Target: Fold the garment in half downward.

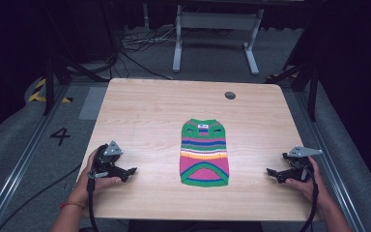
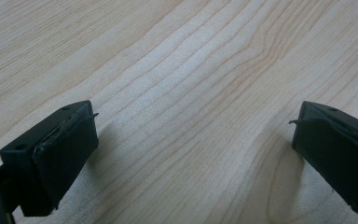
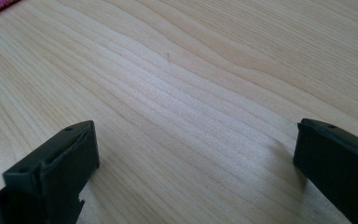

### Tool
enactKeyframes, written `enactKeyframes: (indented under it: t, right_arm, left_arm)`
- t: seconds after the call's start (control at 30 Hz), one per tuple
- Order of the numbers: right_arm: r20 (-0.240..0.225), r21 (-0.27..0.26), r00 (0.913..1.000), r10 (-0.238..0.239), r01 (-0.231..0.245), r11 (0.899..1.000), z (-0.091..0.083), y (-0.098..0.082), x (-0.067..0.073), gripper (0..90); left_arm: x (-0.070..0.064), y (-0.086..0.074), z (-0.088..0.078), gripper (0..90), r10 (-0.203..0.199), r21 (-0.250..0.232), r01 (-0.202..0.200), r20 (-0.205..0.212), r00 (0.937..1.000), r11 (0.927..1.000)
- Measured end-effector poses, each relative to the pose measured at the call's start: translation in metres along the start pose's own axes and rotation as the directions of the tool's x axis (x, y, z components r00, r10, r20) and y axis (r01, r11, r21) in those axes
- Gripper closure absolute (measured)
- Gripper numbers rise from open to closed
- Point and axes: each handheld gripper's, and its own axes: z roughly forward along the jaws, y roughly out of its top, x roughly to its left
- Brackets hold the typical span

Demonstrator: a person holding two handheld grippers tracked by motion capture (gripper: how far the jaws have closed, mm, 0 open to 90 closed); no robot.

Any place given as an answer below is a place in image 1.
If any hand-held gripper black cable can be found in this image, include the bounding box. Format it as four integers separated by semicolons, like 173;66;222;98
297;162;321;232
86;172;100;232

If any dark curtain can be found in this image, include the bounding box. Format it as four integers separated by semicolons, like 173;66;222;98
315;0;371;201

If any person's right hand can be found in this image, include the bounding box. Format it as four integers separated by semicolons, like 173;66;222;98
284;157;331;208

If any striped knitted pet sweater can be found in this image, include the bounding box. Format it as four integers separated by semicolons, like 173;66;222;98
179;118;231;189

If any grey metal floor rail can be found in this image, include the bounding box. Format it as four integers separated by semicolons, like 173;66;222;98
0;84;71;232
293;90;366;232

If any right hand-held gripper black cable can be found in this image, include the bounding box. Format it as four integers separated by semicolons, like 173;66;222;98
297;162;321;232

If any person's left hand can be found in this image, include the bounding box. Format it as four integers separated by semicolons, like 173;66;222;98
67;148;124;205

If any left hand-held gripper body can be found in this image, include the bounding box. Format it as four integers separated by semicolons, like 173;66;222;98
88;139;125;180

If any left hand-held gripper black cable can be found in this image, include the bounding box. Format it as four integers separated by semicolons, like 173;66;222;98
86;172;100;232

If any thin black floor cable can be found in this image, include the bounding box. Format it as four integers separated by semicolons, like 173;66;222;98
0;163;83;232

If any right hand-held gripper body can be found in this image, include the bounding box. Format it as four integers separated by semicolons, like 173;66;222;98
281;145;324;182

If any yellow and black hazard tape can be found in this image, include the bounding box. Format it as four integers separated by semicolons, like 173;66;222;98
27;77;73;104

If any black metal stand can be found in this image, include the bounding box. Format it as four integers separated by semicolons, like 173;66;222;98
265;13;321;123
42;0;119;116

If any red and yellow bracelet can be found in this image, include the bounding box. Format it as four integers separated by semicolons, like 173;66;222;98
59;200;87;211

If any white metal desk frame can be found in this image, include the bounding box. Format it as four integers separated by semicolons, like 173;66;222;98
172;4;266;76

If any tangle of floor cables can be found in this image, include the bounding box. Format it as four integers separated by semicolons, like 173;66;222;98
117;24;179;81

